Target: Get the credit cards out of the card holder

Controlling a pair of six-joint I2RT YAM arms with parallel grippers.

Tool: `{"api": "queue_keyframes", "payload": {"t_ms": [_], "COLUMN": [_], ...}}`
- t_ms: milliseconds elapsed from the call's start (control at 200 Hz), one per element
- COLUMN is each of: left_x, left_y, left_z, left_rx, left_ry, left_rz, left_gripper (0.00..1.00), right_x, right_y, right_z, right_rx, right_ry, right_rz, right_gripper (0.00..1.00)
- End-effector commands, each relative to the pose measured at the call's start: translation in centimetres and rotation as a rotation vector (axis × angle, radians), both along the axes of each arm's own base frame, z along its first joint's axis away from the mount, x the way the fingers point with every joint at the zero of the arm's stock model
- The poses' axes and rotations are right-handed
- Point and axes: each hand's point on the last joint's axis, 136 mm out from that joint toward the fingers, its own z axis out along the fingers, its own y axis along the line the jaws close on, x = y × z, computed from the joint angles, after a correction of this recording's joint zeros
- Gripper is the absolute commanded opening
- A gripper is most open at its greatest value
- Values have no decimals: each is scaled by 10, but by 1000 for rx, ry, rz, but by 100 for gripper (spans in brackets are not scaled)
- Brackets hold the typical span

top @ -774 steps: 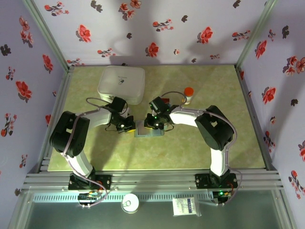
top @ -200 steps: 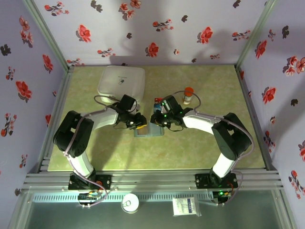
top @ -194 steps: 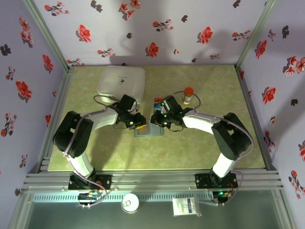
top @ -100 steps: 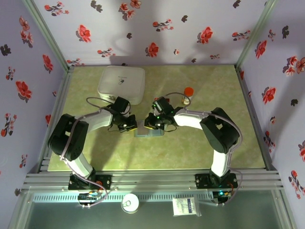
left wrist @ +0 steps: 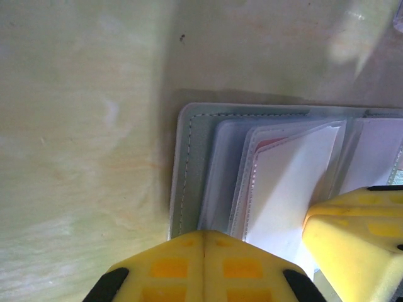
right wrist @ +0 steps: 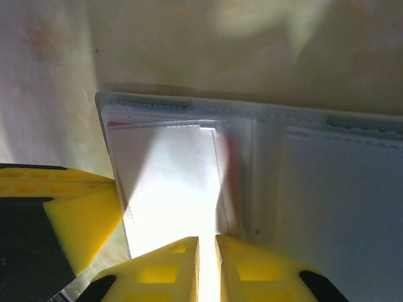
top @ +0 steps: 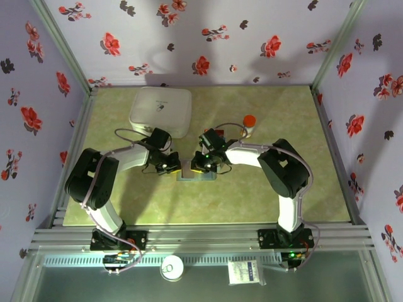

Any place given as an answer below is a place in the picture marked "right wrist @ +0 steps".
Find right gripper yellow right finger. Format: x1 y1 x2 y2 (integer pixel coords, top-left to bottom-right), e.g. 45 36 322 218
215 235 349 302

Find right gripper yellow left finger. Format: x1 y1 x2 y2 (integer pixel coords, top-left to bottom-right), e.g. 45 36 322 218
75 236 200 302

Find pale green card holder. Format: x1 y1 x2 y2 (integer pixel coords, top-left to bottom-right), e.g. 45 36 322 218
94 91 403 302

